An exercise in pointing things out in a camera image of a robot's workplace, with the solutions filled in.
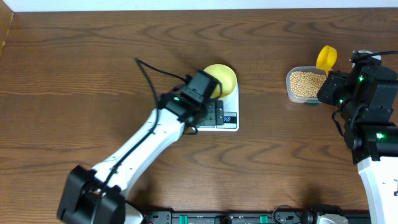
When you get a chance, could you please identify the yellow measuring scoop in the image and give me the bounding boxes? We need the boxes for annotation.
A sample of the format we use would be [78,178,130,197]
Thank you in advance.
[315,45,338,75]

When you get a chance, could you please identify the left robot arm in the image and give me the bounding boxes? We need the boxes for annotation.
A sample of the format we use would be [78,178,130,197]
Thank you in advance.
[57,88,221,223]

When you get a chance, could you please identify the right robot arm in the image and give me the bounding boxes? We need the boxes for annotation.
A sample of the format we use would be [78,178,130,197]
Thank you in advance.
[317,50,397,223]

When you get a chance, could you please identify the white kitchen scale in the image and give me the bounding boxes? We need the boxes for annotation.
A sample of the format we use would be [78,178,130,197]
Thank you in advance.
[197,84,239,131]

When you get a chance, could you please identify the yellow bowl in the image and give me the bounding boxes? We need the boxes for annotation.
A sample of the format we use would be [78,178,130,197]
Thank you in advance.
[204,64,238,98]

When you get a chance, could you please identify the soybeans in container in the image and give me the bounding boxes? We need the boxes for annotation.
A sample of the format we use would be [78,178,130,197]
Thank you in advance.
[290,71,326,98]

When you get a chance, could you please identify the green tape label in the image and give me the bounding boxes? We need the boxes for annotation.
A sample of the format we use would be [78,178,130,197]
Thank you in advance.
[304,102,320,106]

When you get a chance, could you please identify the clear plastic container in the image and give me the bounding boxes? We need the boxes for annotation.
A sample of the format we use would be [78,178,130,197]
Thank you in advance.
[286,66,327,104]

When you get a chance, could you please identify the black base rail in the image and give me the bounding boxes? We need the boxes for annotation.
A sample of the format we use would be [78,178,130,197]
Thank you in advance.
[142,205,371,224]

